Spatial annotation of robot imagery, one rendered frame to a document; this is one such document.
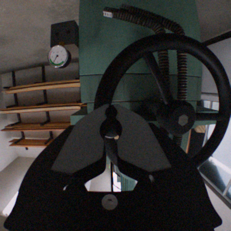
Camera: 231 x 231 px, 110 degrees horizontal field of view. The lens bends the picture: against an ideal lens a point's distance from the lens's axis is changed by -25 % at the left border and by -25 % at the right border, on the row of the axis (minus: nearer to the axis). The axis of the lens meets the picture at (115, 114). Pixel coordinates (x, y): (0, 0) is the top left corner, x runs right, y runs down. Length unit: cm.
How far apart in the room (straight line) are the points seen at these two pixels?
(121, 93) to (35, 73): 319
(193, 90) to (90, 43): 39
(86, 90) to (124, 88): 12
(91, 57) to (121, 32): 13
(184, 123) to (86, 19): 41
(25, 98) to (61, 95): 112
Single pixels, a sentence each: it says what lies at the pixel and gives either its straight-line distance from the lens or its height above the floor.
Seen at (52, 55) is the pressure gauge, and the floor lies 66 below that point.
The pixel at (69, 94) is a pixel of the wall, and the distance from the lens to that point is 296.
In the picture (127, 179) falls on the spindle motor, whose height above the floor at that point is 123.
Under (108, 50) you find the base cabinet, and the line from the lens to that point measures 37.
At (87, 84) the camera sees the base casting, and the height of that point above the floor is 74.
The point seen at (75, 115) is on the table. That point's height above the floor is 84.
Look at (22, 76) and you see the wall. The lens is 370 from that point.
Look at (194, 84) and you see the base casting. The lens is 46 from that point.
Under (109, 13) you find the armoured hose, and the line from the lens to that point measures 32.
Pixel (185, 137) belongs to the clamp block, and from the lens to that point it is 35.
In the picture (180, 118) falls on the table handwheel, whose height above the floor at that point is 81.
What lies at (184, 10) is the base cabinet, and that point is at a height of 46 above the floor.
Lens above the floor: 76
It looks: 13 degrees up
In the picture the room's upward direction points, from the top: 178 degrees clockwise
